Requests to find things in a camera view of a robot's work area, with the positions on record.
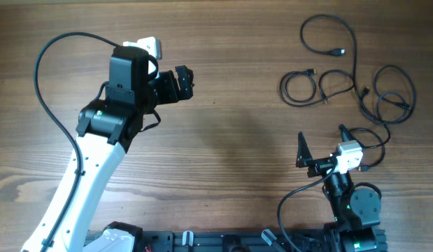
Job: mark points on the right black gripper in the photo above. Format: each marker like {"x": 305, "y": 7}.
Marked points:
{"x": 320, "y": 164}

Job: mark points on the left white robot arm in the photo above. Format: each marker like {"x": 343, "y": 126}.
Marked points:
{"x": 106, "y": 128}

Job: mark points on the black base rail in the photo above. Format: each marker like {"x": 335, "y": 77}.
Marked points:
{"x": 304, "y": 240}

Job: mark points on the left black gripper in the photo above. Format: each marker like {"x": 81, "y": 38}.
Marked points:
{"x": 169, "y": 88}

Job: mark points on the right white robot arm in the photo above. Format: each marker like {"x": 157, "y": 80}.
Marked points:
{"x": 356, "y": 206}

